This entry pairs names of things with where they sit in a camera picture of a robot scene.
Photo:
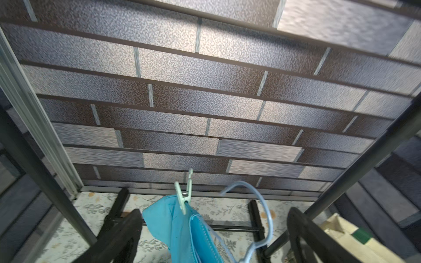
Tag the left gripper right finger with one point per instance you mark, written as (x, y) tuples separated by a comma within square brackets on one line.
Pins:
[(310, 243)]

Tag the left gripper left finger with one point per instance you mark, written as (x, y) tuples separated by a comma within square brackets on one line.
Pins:
[(119, 245)]

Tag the blue t-shirt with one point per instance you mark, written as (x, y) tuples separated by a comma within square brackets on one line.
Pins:
[(188, 237)]

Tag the white clothespin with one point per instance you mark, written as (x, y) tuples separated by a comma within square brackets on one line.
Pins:
[(184, 197)]

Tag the cream tote bag green handles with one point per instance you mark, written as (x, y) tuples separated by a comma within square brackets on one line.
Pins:
[(357, 242)]

